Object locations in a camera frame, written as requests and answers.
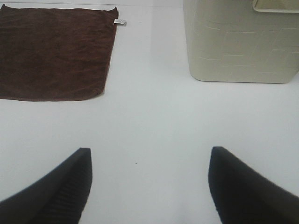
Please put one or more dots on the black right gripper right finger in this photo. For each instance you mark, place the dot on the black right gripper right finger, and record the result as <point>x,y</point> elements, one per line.
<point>243,196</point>

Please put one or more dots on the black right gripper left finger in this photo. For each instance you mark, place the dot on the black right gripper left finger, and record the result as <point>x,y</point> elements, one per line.
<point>57,198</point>

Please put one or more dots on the brown towel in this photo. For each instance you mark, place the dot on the brown towel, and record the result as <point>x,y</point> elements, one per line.
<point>50,54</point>

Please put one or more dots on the beige plastic basket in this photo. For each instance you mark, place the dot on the beige plastic basket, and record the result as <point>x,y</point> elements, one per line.
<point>253,41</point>

